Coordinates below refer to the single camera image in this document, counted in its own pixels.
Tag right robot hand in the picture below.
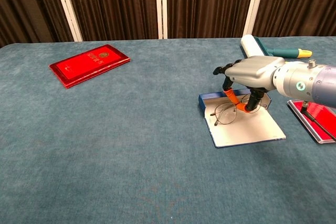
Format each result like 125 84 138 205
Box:
213 56 286 114

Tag wire-frame eyeglasses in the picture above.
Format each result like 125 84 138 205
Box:
209 93 269 127

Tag blue glasses case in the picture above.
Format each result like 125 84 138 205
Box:
198 89 287 148

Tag teal lint roller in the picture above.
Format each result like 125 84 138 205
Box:
240 34 313 59

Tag blue felt table cover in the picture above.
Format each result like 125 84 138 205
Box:
0 36 336 224

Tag red certificate book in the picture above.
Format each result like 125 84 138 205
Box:
49 44 131 89

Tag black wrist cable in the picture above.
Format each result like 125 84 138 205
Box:
301 101 336 141

